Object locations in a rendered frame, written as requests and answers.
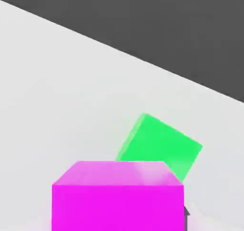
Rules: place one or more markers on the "small magenta cube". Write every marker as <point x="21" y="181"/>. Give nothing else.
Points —
<point x="117" y="206"/>

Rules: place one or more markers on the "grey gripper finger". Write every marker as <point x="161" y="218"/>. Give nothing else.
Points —
<point x="192" y="220"/>

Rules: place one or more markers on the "small green cube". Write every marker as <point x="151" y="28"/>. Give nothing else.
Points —
<point x="158" y="141"/>

